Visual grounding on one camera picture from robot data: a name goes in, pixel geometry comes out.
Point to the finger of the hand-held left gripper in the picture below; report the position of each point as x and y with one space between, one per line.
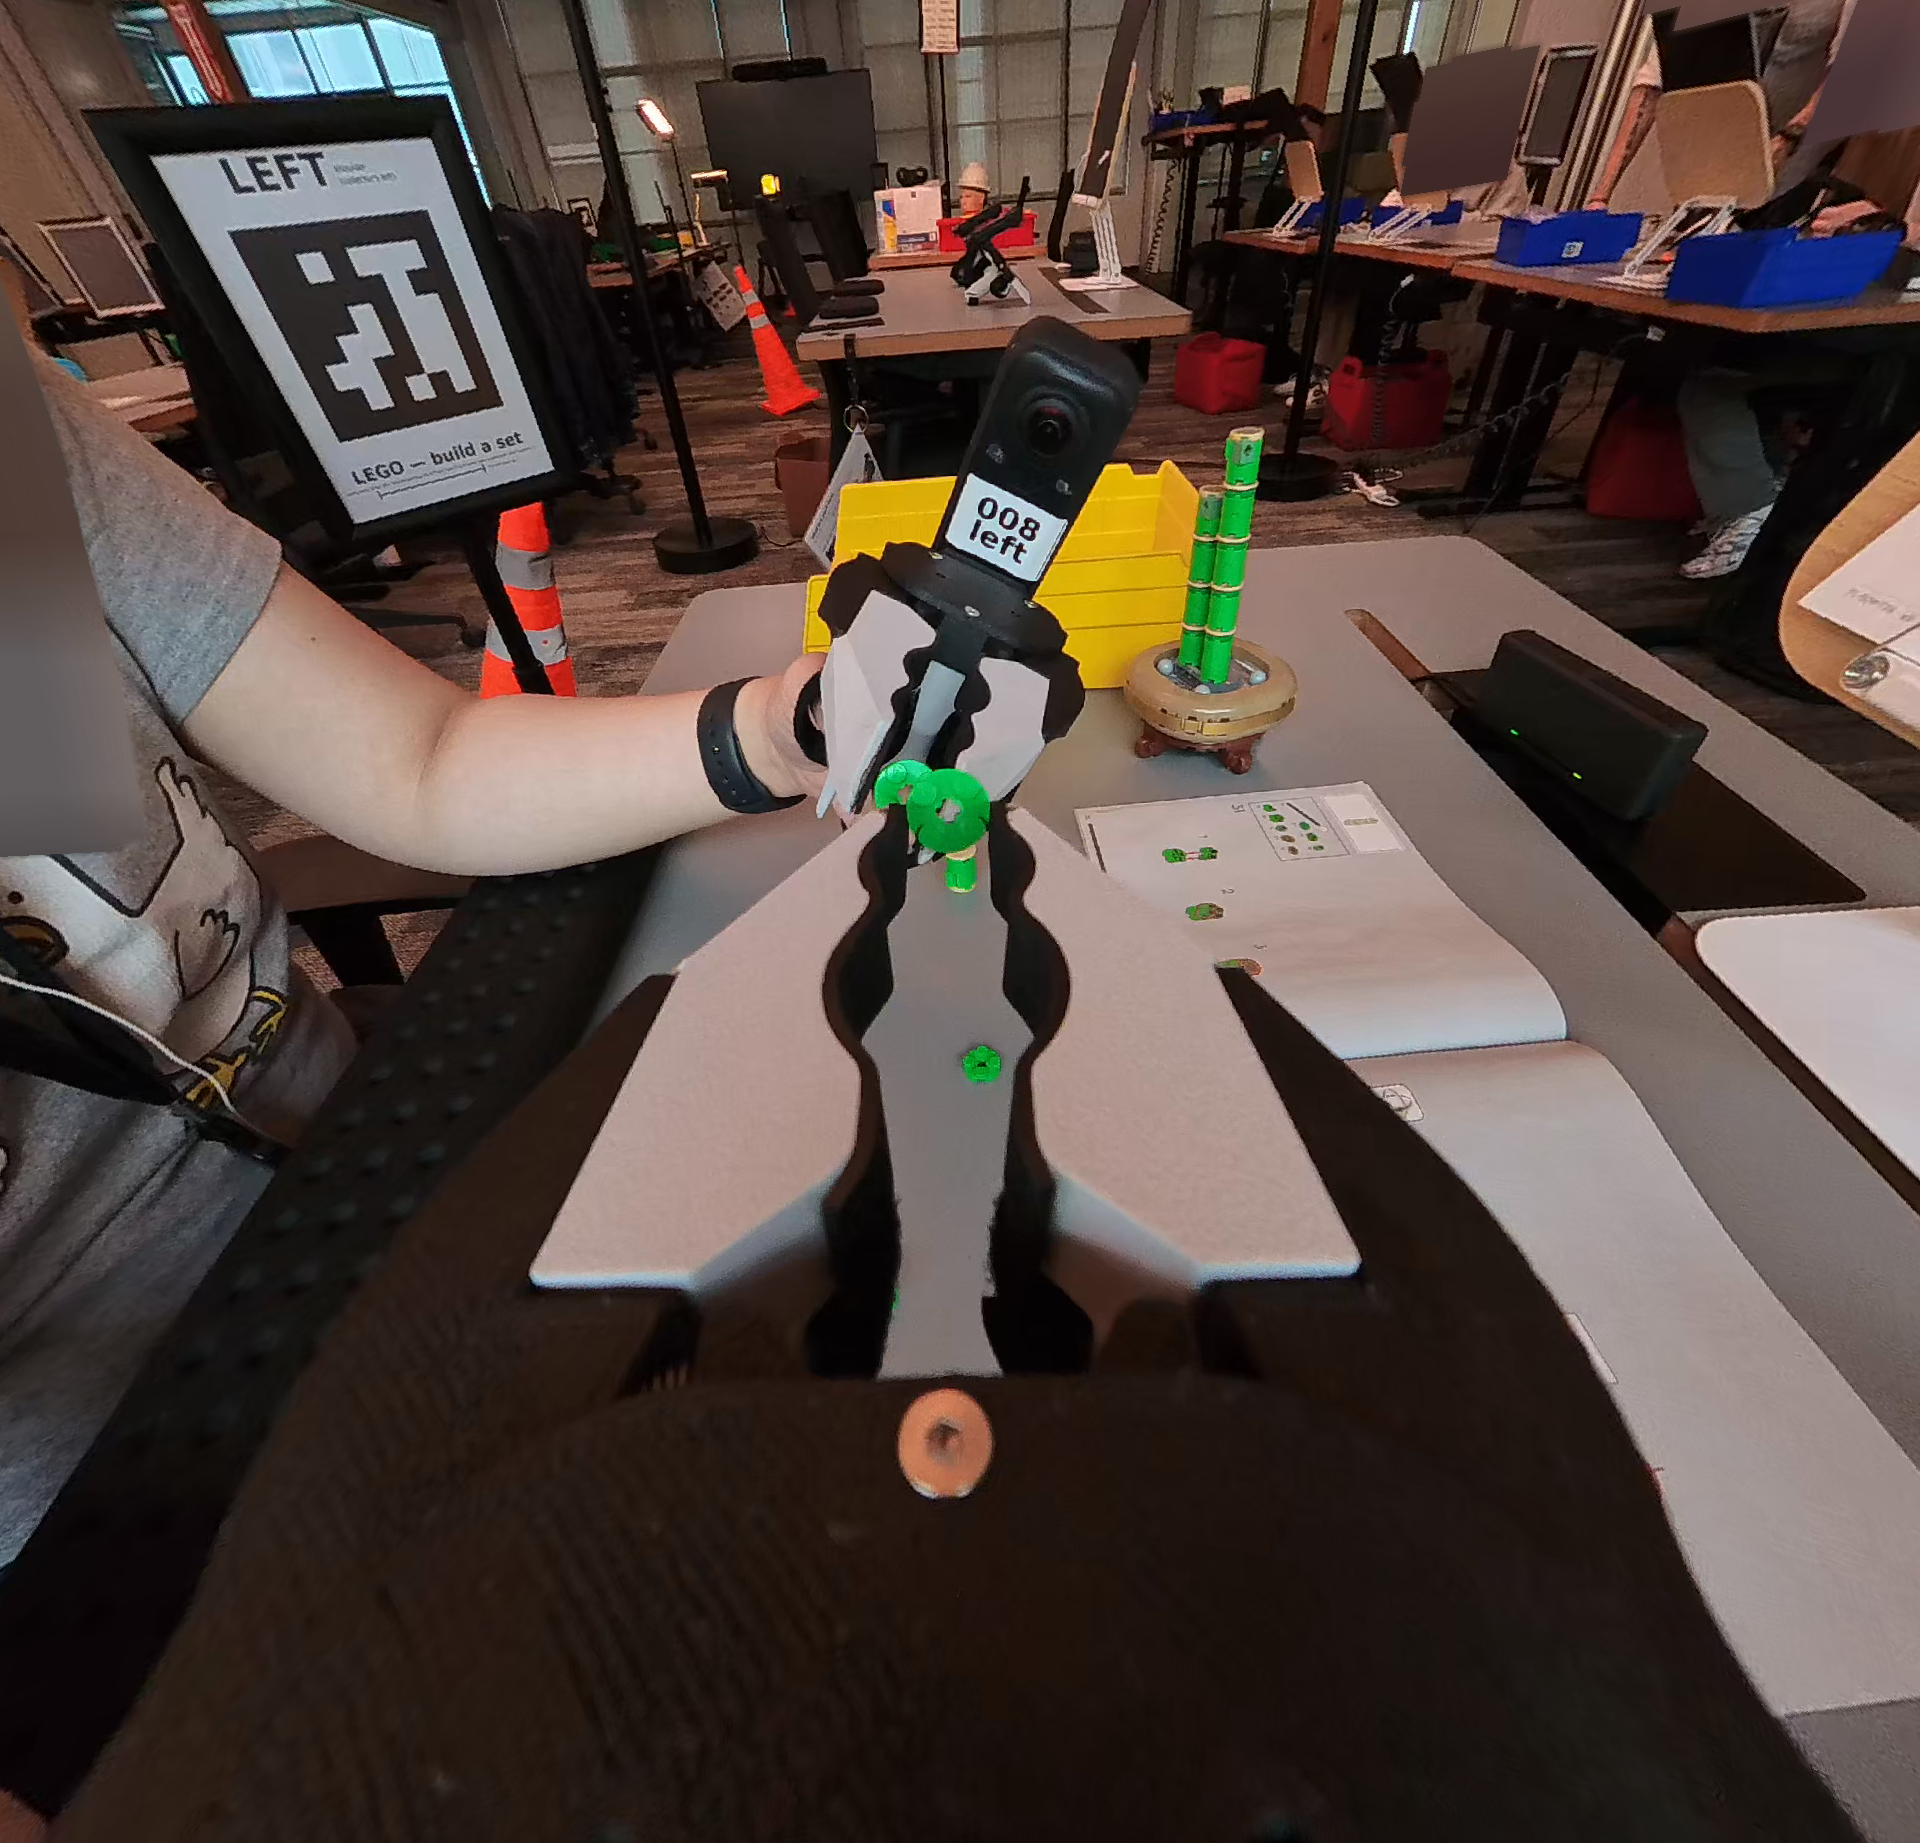
1006 719
859 703

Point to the person's left forearm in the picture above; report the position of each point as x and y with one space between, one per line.
482 779

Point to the black wall screen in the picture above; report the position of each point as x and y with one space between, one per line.
789 134

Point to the framed marker sign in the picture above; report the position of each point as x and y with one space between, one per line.
345 312

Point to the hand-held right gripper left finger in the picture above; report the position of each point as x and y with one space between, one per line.
704 1124

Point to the yellow plastic bin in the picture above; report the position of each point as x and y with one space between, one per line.
1110 584

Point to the green round brick cylinder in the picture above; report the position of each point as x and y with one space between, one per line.
946 817

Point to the red container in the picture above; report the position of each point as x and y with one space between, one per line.
1645 470
1389 403
1218 373

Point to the black studded edge pad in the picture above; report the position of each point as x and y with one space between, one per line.
378 1124

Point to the long wooden table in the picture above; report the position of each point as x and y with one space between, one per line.
1563 288

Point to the green bamboo brick model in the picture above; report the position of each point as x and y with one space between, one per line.
1208 697

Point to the open instruction booklet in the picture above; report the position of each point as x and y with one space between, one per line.
1351 943

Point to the grey desk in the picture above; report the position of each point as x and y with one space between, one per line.
1351 673

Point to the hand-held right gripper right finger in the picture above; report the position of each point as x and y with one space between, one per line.
1186 1124

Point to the blue plastic bin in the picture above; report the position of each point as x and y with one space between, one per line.
1787 271
1569 238

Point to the green round brick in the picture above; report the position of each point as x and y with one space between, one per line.
978 1064

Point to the black wristband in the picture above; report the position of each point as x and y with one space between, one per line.
729 756

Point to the printed instruction sheet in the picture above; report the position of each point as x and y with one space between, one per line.
1873 568

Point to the black box with green light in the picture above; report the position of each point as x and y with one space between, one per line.
1590 727

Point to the black stanchion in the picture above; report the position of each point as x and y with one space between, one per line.
704 539
1298 475

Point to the person's grey printed shirt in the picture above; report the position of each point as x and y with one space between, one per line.
90 1198

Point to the orange traffic cone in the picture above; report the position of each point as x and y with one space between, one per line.
781 373
529 601

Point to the grey background table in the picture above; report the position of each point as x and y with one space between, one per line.
1079 315

